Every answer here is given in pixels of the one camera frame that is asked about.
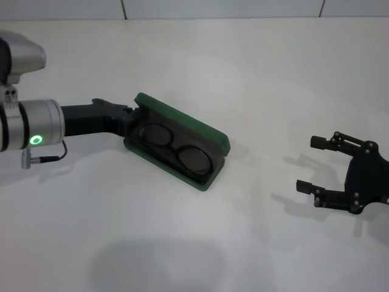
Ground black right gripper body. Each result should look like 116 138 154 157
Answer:
345 141 389 216

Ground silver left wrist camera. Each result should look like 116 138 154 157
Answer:
0 29 47 85

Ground green glasses case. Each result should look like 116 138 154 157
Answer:
123 92 231 193

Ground silver connector black cable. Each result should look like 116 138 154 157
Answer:
20 139 69 170

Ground black glasses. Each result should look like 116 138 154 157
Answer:
137 122 214 185

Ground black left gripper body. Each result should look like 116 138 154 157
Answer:
60 97 135 137

